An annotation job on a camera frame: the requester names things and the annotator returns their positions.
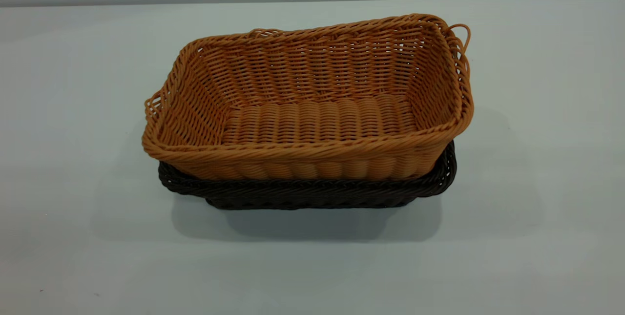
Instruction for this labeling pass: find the orange woven plastic basket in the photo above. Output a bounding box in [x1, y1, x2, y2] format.
[142, 13, 475, 181]

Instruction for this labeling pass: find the black woven plastic basket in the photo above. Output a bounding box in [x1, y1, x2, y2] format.
[157, 140, 458, 210]

